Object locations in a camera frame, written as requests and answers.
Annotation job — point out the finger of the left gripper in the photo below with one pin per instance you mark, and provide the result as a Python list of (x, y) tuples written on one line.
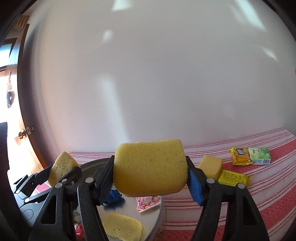
[(70, 179), (27, 184)]

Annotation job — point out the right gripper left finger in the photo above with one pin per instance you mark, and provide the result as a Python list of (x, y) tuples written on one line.
[(55, 220)]

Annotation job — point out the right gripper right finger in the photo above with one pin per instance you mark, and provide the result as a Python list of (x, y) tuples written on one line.
[(243, 219)]

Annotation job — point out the blue wrapper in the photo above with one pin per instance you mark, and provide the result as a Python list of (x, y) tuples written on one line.
[(114, 200)]

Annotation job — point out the porous yellow sponge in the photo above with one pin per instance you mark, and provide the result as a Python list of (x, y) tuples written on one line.
[(63, 164)]

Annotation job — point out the red snack packet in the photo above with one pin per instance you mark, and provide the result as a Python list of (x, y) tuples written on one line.
[(79, 232)]

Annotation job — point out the large yellow snack packet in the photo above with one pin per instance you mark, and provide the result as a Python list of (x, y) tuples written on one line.
[(232, 178)]

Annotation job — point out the pale yellow wafer sponge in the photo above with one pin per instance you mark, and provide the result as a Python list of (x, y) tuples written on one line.
[(122, 227)]

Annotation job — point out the pink floral snack packet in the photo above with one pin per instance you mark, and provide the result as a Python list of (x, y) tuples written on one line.
[(147, 202)]

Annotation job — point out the yellow sponge with green base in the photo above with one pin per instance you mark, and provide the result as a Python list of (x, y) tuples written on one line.
[(150, 168)]

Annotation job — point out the yellow sponge block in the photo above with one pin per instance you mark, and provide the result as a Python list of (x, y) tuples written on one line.
[(211, 166)]

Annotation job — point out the small orange snack packet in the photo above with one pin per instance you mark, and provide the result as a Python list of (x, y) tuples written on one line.
[(240, 156)]

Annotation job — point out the green tissue pack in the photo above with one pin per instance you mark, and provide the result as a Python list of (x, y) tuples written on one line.
[(259, 156)]

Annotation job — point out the wooden door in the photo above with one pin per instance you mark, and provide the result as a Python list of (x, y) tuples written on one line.
[(23, 159)]

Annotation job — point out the red white striped cloth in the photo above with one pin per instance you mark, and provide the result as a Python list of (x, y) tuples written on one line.
[(272, 186)]

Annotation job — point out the round metal tin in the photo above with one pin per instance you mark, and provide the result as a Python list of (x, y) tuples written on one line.
[(153, 220)]

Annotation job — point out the dark hanging ornament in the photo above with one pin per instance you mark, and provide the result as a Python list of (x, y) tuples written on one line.
[(10, 95)]

